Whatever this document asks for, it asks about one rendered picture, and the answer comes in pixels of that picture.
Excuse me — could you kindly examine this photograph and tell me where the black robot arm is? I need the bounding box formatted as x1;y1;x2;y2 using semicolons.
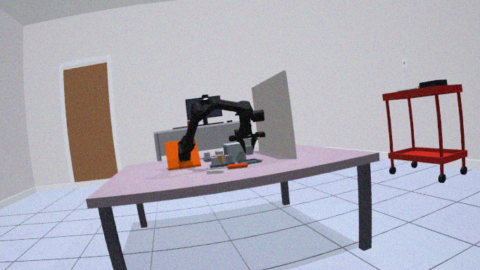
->
177;98;265;162

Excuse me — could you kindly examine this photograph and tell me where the orange cylinder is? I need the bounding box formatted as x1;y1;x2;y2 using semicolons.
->
211;163;248;169

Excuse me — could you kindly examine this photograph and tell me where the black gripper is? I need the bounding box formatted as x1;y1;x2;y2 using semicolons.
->
229;123;265;153

